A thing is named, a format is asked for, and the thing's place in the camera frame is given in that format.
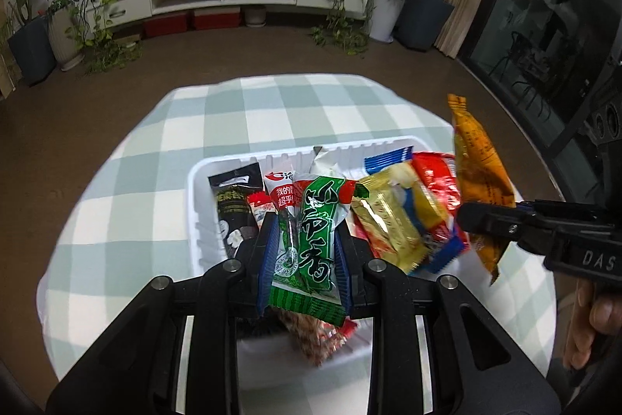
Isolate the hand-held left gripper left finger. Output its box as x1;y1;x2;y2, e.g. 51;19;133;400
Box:
46;211;281;415

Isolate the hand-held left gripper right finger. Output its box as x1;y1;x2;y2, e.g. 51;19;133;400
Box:
333;228;562;415

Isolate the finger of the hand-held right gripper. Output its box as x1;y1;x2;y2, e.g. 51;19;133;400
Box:
516;200;618;225
458;201;555;250

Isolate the green snack packet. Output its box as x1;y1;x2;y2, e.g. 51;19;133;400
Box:
269;174;358;326

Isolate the orange snack packet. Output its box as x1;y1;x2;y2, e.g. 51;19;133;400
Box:
447;93;517;284

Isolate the gold foil snack packet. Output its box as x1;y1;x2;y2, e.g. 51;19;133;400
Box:
351;172;431;275

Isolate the red crinkled snack packet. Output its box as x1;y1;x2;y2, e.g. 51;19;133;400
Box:
412;151;462;221

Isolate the red label white snack packet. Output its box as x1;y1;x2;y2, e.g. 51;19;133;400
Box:
264;169;297;250

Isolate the white plastic tray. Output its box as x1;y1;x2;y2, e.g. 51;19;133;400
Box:
187;135;467;394

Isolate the blue yellow cookie packet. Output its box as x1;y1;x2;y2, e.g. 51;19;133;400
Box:
364;146;470;277

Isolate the black snack packet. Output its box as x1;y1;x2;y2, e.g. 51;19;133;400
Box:
208;162;266;260

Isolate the brown red patterned packet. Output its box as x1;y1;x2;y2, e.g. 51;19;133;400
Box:
279;308;359;367

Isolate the silver white snack packet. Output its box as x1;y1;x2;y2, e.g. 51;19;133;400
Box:
294;146;348;182

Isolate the person's right hand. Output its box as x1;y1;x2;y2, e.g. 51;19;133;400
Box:
564;281;622;369

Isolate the green white checked tablecloth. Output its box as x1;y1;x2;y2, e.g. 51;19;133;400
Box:
36;74;559;396

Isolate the dark glass sliding door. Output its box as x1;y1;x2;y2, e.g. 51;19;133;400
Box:
457;0;622;148

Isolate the small white empty pot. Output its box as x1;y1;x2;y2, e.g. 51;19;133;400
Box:
244;4;267;27

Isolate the red storage box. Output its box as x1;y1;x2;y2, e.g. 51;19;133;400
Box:
191;7;242;31
143;12;189;37

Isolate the small plant white ribbed pot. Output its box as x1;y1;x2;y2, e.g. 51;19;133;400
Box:
46;0;86;70

